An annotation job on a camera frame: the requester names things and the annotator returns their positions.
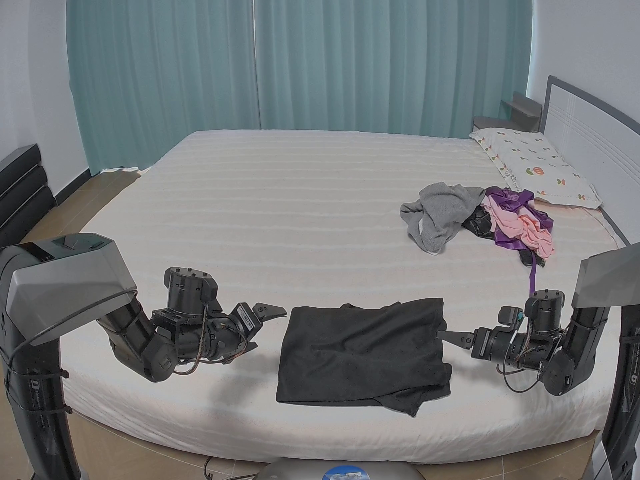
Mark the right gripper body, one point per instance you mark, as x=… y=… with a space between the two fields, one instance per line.
x=495 y=345

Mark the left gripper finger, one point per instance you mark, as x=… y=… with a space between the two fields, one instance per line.
x=267 y=312

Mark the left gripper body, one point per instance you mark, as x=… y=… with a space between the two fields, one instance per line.
x=237 y=330

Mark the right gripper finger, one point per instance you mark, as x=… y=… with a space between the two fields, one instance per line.
x=457 y=339

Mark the black T-shirt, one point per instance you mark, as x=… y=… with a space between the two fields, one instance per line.
x=350 y=358

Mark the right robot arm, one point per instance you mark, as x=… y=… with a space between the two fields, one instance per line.
x=580 y=338

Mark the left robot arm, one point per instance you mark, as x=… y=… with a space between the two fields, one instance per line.
x=75 y=288

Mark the bed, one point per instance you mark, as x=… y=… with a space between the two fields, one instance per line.
x=300 y=193

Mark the black lace garment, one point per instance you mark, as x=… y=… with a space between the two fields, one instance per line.
x=532 y=259

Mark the black shiny garment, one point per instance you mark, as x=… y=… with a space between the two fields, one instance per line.
x=480 y=225

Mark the pink garment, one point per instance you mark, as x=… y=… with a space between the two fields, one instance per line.
x=515 y=228

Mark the grey garment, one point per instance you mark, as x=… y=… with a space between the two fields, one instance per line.
x=440 y=208

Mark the purple garment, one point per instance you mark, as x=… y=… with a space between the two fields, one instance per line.
x=505 y=199

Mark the white printed pillow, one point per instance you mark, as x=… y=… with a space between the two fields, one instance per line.
x=535 y=160

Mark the grey bedside table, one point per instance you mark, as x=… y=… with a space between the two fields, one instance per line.
x=522 y=105

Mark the black chest of drawers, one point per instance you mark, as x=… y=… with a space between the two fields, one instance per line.
x=22 y=188

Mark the blue-green curtain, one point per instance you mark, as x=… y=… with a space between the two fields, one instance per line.
x=390 y=48
x=165 y=68

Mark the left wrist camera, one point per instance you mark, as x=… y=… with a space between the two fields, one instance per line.
x=210 y=289

